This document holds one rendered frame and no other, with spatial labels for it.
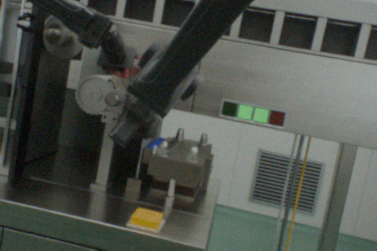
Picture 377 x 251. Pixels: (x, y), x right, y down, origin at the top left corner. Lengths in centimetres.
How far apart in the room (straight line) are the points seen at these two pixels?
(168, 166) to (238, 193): 283
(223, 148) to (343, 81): 249
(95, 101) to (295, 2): 80
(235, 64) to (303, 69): 25
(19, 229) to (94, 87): 46
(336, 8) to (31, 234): 124
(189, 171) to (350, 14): 82
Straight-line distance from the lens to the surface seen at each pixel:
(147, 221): 104
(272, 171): 397
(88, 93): 132
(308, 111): 157
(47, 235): 116
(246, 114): 155
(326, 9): 160
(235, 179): 400
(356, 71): 160
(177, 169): 123
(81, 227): 107
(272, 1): 158
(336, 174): 180
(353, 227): 424
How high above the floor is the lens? 131
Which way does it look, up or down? 6 degrees down
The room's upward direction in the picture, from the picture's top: 10 degrees clockwise
